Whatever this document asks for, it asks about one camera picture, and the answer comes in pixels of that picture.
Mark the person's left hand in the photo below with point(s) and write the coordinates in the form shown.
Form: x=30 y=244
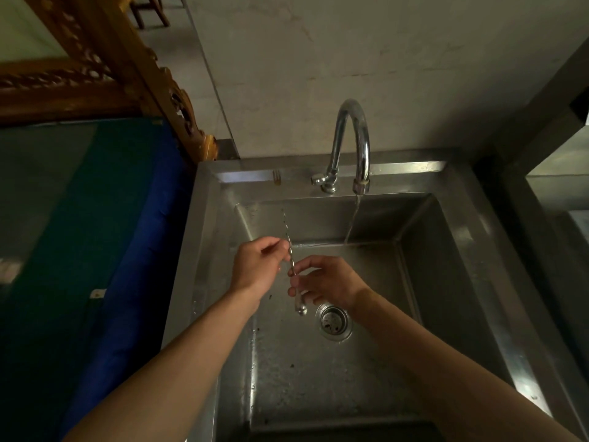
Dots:
x=253 y=268

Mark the wooden chair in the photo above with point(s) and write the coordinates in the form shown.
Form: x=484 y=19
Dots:
x=149 y=9

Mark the person's left forearm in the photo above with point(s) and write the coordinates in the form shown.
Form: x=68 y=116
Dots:
x=161 y=369

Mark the carved wooden frame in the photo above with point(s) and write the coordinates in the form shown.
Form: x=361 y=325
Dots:
x=101 y=73

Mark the blue and green cloth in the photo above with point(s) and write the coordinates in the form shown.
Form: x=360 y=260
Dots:
x=87 y=271

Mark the stainless steel sink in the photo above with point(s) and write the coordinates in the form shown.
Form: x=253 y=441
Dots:
x=441 y=289

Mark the round metal sink drain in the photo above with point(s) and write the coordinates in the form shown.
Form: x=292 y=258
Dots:
x=333 y=322

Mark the person's right thumb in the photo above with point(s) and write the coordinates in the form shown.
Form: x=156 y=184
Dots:
x=304 y=264

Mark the chrome gooseneck faucet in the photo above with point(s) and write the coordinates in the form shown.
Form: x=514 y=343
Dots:
x=350 y=147

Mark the twisted metal bar spoon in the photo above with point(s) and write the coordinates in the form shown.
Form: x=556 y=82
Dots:
x=292 y=266

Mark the person's left thumb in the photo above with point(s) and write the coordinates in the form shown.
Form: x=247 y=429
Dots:
x=276 y=263

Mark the person's right forearm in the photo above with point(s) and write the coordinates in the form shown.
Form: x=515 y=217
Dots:
x=453 y=377

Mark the person's right hand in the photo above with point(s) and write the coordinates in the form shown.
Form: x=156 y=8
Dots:
x=332 y=281

